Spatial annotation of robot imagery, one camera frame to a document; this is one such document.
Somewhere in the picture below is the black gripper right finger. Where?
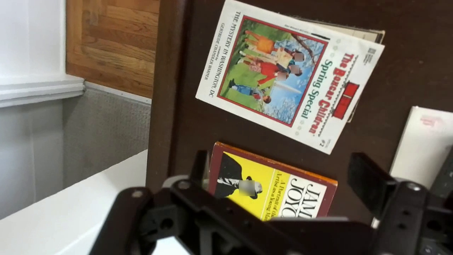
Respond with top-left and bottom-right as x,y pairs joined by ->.
349,150 -> 453,255

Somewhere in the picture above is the dark wooden nightstand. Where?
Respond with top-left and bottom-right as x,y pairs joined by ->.
144,0 -> 453,224

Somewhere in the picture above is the yellow James Joyce book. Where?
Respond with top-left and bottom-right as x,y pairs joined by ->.
205,140 -> 339,222

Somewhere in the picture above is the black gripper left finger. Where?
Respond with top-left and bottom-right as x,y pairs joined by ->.
88,148 -> 247,255

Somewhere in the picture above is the Boxcar Children paperback book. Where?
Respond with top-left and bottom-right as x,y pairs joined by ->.
193,0 -> 386,157

